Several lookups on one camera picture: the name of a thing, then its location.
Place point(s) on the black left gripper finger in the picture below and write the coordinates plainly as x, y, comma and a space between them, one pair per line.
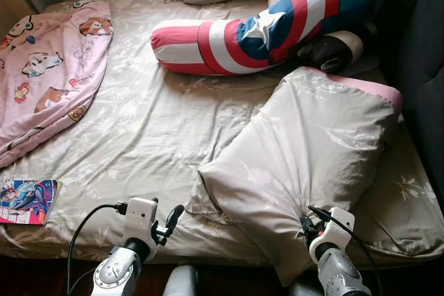
175, 215
155, 204

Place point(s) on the large beige floral pillow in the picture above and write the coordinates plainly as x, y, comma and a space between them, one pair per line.
305, 157

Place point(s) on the colourful comic book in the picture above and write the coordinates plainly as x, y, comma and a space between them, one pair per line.
28, 200

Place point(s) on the pink cartoon quilt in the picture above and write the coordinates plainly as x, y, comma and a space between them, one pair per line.
48, 81

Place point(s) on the silver robot left leg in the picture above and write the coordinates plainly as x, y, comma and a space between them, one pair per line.
182, 282

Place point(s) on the silver robot leg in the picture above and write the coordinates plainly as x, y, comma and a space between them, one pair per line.
182, 282
305, 288

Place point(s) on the silver robot right leg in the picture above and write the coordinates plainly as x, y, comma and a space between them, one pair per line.
305, 288

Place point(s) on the beige floral bed sheet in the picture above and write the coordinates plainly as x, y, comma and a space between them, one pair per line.
152, 136

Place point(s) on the black beige plush cushion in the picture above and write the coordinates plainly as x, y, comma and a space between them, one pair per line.
326, 52

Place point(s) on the red white blue bolster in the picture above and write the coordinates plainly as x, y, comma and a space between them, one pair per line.
277, 25

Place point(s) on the dark grey upholstered chair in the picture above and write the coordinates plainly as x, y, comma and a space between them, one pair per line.
416, 46

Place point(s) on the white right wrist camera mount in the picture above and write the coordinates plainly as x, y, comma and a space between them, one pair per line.
336, 230

